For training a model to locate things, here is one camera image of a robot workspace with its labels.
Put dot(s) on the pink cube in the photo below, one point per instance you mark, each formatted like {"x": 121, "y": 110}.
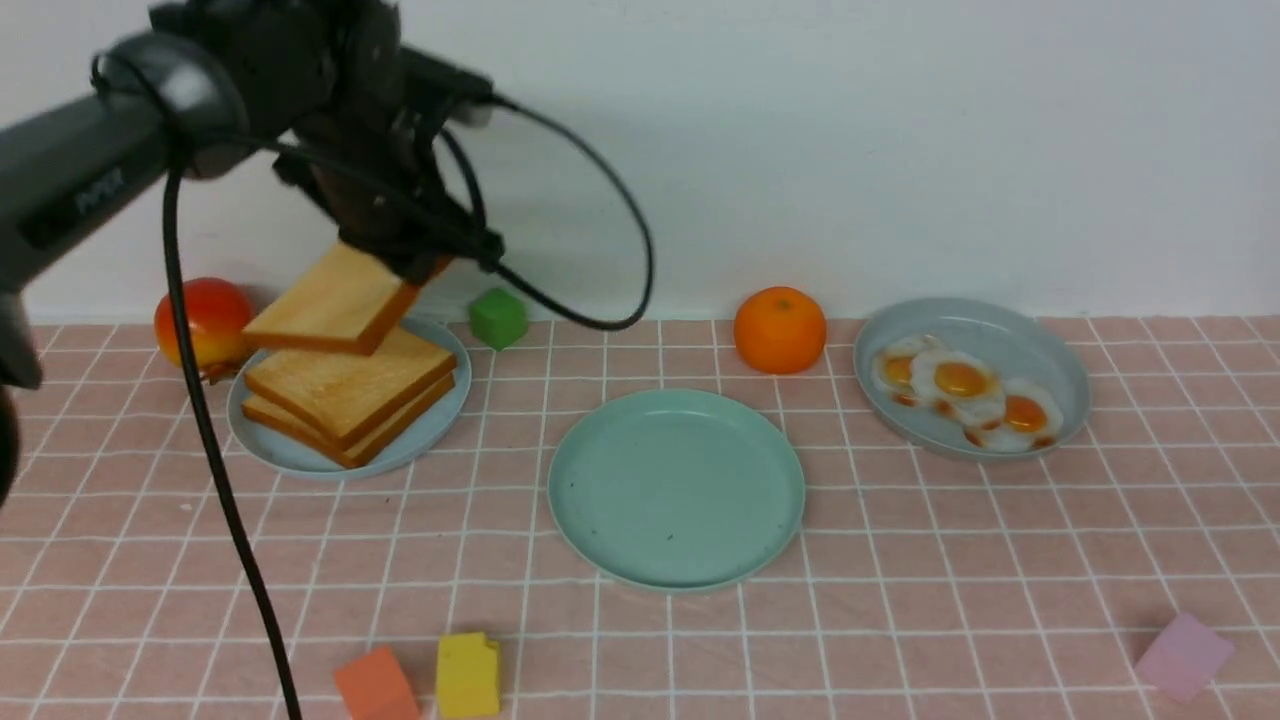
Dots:
{"x": 1184, "y": 658}

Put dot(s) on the light blue bread plate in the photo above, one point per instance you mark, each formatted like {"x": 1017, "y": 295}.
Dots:
{"x": 292, "y": 458}

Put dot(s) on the grey blue egg plate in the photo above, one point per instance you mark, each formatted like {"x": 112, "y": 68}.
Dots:
{"x": 1011, "y": 344}

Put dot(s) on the red yellow pomegranate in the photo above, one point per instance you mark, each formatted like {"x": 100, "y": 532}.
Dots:
{"x": 218, "y": 311}

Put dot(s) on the orange fruit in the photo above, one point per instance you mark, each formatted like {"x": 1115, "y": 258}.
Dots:
{"x": 780, "y": 331}

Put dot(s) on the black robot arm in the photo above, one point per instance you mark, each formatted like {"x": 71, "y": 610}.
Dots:
{"x": 206, "y": 86}

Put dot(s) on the orange cube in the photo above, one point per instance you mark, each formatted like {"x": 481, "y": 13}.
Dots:
{"x": 374, "y": 686}

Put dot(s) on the teal center plate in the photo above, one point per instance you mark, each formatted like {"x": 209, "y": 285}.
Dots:
{"x": 676, "y": 490}

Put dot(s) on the fried egg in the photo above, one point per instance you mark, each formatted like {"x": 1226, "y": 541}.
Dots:
{"x": 1032, "y": 420}
{"x": 892, "y": 372}
{"x": 959, "y": 387}

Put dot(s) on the yellow block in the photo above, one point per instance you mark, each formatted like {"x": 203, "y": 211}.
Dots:
{"x": 467, "y": 679}

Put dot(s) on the green cube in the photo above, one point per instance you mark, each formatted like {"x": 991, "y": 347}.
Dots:
{"x": 498, "y": 319}

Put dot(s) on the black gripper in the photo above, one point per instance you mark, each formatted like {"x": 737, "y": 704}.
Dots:
{"x": 391, "y": 103}

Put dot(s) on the pink checkered tablecloth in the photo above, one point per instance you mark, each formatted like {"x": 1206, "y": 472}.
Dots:
{"x": 919, "y": 588}

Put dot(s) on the toast slice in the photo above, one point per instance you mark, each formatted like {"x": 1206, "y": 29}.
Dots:
{"x": 362, "y": 451}
{"x": 347, "y": 303}
{"x": 345, "y": 396}

